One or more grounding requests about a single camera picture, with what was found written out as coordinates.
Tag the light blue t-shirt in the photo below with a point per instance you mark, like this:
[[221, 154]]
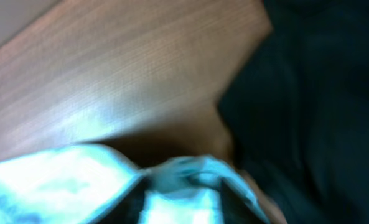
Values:
[[78, 184]]

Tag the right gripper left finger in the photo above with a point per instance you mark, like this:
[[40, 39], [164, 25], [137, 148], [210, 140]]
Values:
[[127, 210]]

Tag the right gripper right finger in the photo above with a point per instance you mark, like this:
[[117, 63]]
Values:
[[234, 210]]

